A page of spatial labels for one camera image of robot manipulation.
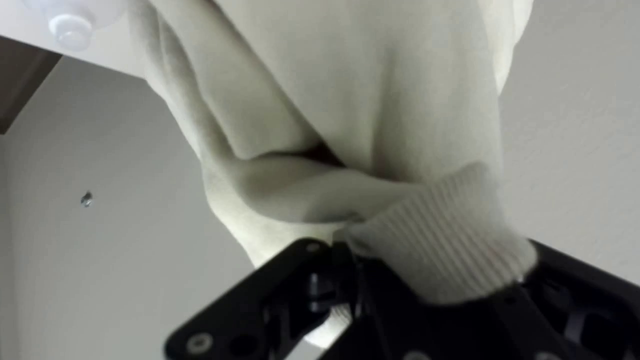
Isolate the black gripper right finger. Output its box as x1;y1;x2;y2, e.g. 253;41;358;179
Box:
317;239;640;360

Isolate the cream hoodie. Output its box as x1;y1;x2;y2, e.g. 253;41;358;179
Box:
124;0;539;308

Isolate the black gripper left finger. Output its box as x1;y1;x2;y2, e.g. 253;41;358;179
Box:
163;236;358;360

